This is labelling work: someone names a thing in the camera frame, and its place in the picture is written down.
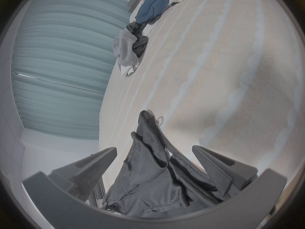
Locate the grey bedside table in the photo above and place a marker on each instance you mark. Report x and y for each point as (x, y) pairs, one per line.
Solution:
(133, 3)

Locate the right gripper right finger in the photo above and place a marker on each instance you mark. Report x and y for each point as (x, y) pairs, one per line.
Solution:
(226, 175)

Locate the white printed pillow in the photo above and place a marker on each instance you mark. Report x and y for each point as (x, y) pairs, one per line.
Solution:
(141, 2)

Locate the blue-green curtain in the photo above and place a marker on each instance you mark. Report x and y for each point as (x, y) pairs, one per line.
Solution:
(71, 37)
(59, 111)

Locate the black garment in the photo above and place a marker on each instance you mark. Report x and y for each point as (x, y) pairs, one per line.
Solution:
(140, 44)

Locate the bed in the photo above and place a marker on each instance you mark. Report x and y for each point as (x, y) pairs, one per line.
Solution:
(226, 68)

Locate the black T-shirt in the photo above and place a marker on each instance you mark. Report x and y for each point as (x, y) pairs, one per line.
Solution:
(152, 175)

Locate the grey knitted garment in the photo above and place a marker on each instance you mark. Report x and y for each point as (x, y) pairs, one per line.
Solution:
(125, 49)

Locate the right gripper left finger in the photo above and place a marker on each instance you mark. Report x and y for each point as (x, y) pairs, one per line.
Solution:
(78, 178)

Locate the dark blue garment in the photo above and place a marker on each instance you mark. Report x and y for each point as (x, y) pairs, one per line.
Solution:
(153, 3)

